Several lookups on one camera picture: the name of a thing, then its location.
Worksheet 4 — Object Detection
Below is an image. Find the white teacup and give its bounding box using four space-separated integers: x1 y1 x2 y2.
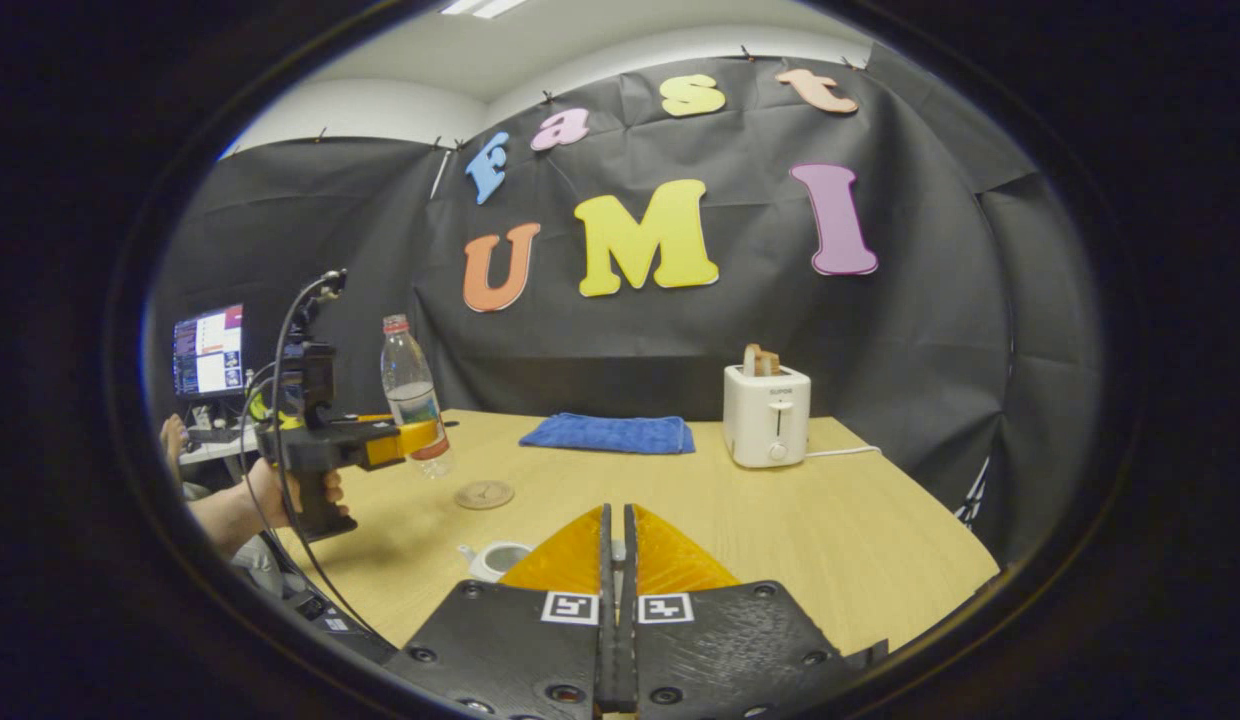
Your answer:
457 540 533 583

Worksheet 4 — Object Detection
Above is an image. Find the computer monitor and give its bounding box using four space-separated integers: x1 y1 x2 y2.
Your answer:
172 305 246 399

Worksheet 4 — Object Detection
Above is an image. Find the white side desk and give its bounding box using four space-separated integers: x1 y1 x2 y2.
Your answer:
180 430 261 467

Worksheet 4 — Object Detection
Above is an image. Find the white toaster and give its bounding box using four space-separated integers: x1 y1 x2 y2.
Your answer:
722 364 812 469

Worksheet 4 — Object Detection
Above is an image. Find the blue towel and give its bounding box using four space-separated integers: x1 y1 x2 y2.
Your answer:
519 413 696 456

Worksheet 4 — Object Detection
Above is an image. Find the black backdrop cloth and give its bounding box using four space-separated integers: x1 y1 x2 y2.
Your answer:
150 40 1106 561

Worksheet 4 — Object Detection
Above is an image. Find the person's grey clothing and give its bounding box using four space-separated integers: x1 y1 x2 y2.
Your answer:
230 535 286 596

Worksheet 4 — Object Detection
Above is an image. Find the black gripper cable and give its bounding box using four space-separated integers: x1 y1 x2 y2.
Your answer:
268 272 386 641

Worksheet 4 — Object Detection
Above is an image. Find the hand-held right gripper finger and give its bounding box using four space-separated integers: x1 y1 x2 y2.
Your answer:
380 503 614 720
623 503 862 720

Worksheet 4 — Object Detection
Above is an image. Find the round wooden coaster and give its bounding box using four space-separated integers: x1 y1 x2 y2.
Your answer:
454 480 515 511

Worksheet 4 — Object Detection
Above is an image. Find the clear plastic water bottle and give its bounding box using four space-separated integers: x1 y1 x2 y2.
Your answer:
381 314 455 479

